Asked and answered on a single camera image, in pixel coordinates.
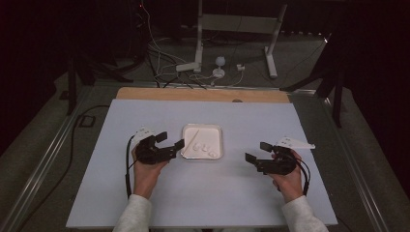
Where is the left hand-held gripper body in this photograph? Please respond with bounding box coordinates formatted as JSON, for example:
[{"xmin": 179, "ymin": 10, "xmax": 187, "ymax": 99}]
[{"xmin": 132, "ymin": 126, "xmax": 178, "ymax": 165}]

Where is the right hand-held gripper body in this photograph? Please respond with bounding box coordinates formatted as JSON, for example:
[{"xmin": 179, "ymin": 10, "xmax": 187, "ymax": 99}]
[{"xmin": 255, "ymin": 136, "xmax": 316, "ymax": 177}]

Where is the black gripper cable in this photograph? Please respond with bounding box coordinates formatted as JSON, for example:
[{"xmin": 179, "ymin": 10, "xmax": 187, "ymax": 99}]
[
  {"xmin": 293, "ymin": 157, "xmax": 312, "ymax": 196},
  {"xmin": 125, "ymin": 134, "xmax": 137, "ymax": 199}
]

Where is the black floor stand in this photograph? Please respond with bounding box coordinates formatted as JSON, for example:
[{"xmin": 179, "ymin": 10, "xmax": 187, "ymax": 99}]
[
  {"xmin": 66, "ymin": 54, "xmax": 133, "ymax": 116},
  {"xmin": 279, "ymin": 32, "xmax": 347, "ymax": 129}
]

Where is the metal floor rail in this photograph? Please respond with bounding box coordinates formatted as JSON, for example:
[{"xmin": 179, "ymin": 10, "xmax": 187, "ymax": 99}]
[
  {"xmin": 0, "ymin": 84, "xmax": 95, "ymax": 232},
  {"xmin": 318, "ymin": 96, "xmax": 392, "ymax": 232}
]

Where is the white hanging cable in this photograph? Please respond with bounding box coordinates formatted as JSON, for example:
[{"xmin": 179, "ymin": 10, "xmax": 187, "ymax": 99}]
[{"xmin": 140, "ymin": 1, "xmax": 194, "ymax": 66}]

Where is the white round lamp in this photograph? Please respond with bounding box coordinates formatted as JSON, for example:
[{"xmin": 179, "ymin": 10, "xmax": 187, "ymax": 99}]
[{"xmin": 212, "ymin": 56, "xmax": 227, "ymax": 79}]

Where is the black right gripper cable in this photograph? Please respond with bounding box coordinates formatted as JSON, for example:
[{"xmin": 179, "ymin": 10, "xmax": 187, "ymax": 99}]
[{"xmin": 293, "ymin": 157, "xmax": 312, "ymax": 196}]

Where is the black floor cable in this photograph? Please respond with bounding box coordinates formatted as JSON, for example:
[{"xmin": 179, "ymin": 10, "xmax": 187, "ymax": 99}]
[{"xmin": 17, "ymin": 104, "xmax": 111, "ymax": 231}]

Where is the person's left hand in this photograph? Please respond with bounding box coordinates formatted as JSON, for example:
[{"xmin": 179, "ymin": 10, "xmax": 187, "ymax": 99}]
[{"xmin": 131, "ymin": 150, "xmax": 170, "ymax": 199}]

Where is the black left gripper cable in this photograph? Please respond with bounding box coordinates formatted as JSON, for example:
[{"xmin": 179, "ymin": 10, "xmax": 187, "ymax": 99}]
[{"xmin": 125, "ymin": 134, "xmax": 137, "ymax": 199}]

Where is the person's right hand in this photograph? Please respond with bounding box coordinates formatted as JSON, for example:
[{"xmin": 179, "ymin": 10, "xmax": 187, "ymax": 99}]
[{"xmin": 268, "ymin": 150, "xmax": 306, "ymax": 204}]

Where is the pale blue table mat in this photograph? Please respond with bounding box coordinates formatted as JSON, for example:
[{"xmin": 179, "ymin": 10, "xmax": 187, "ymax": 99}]
[{"xmin": 66, "ymin": 99, "xmax": 338, "ymax": 230}]

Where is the white square tray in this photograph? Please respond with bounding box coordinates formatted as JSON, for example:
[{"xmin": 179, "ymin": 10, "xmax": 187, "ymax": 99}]
[{"xmin": 180, "ymin": 123, "xmax": 224, "ymax": 160}]

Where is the white power strip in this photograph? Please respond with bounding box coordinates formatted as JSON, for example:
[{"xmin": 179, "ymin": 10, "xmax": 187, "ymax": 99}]
[{"xmin": 175, "ymin": 62, "xmax": 201, "ymax": 73}]

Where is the black square floor plate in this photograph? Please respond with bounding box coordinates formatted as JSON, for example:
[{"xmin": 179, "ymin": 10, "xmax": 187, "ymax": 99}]
[{"xmin": 78, "ymin": 115, "xmax": 96, "ymax": 128}]

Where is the grey metal stand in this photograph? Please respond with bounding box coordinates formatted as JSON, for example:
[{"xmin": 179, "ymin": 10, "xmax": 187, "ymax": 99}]
[{"xmin": 193, "ymin": 0, "xmax": 288, "ymax": 79}]

